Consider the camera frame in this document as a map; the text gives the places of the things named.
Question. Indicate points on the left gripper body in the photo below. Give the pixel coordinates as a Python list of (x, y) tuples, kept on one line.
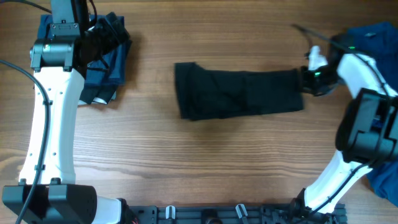
[(103, 38)]

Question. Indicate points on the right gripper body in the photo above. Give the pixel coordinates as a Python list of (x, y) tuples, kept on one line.
[(319, 80)]

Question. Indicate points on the black polo shirt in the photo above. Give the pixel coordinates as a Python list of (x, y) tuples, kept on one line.
[(215, 94)]

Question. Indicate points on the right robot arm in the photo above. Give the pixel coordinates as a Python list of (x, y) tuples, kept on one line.
[(367, 135)]

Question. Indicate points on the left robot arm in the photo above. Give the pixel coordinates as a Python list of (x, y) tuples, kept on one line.
[(46, 191)]

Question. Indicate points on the folded blue shorts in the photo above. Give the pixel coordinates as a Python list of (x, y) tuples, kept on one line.
[(116, 61)]

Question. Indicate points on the blue polo shirt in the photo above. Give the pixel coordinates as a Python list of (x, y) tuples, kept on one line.
[(380, 42)]

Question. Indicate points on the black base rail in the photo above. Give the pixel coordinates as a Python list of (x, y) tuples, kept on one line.
[(239, 214)]

